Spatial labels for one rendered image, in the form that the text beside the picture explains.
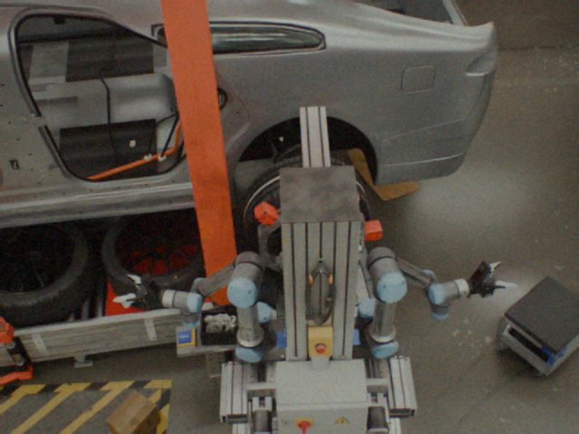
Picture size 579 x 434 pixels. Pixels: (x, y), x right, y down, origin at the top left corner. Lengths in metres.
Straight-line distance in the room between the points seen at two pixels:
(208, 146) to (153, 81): 1.63
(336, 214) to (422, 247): 2.66
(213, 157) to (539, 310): 2.08
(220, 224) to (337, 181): 1.18
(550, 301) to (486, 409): 0.69
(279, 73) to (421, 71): 0.71
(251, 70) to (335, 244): 1.40
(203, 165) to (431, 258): 2.12
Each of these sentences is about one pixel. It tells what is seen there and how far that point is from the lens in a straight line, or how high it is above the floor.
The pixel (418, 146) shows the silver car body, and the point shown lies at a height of 1.01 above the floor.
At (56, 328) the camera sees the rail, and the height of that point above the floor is 0.39.
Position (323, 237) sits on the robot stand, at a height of 1.95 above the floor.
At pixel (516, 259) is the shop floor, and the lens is 4.99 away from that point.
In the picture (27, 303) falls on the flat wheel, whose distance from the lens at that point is 4.27.
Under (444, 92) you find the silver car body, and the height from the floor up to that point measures 1.36.
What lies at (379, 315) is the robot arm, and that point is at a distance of 3.08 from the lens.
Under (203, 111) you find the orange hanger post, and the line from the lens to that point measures 3.03.
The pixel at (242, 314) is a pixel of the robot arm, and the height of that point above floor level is 1.26.
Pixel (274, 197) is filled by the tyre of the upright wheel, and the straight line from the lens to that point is 3.63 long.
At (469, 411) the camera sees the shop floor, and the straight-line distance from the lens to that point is 4.31.
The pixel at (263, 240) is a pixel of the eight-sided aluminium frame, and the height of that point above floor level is 0.92.
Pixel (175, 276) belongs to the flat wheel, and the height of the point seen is 0.51.
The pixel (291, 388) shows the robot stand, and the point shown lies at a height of 1.23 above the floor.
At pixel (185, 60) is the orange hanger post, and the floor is 2.08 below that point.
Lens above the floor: 3.73
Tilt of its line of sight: 47 degrees down
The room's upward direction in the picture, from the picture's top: 2 degrees counter-clockwise
